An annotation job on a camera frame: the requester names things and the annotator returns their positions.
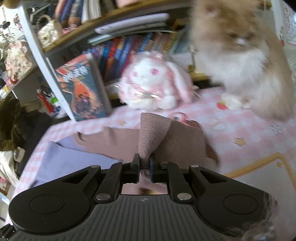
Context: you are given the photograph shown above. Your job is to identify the purple and mauve sweater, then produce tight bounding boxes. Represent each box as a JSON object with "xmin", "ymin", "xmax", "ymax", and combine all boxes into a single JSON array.
[{"xmin": 31, "ymin": 113, "xmax": 219, "ymax": 194}]

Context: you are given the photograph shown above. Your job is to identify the pink checkered table mat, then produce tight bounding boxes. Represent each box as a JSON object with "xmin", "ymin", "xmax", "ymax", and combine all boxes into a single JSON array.
[{"xmin": 9, "ymin": 86, "xmax": 296, "ymax": 241}]

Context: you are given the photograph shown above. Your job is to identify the white jar green lid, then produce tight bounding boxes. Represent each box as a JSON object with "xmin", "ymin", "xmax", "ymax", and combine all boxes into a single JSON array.
[{"xmin": 50, "ymin": 97, "xmax": 67, "ymax": 119}]

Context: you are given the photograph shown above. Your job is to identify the white pink plush bunny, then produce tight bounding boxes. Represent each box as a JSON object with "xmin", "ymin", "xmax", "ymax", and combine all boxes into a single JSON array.
[{"xmin": 118, "ymin": 51, "xmax": 200, "ymax": 110}]

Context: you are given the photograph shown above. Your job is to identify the Harry Potter book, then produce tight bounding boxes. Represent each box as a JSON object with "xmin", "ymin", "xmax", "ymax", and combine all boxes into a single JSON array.
[{"xmin": 55, "ymin": 53, "xmax": 112, "ymax": 121}]

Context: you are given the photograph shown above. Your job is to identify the stack of colourful books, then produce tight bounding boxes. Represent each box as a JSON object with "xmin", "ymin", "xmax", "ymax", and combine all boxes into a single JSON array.
[{"xmin": 82, "ymin": 29, "xmax": 189, "ymax": 83}]

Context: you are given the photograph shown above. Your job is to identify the fluffy orange white cat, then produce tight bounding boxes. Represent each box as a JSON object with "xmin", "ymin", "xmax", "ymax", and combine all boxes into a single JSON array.
[{"xmin": 191, "ymin": 1, "xmax": 295, "ymax": 121}]

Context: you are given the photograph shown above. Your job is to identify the cream quilted handbag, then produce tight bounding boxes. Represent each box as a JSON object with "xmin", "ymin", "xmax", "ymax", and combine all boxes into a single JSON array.
[{"xmin": 36, "ymin": 15, "xmax": 63, "ymax": 48}]

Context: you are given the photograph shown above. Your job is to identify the white shelf post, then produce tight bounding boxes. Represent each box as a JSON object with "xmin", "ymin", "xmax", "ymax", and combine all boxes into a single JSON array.
[{"xmin": 16, "ymin": 1, "xmax": 75, "ymax": 121}]

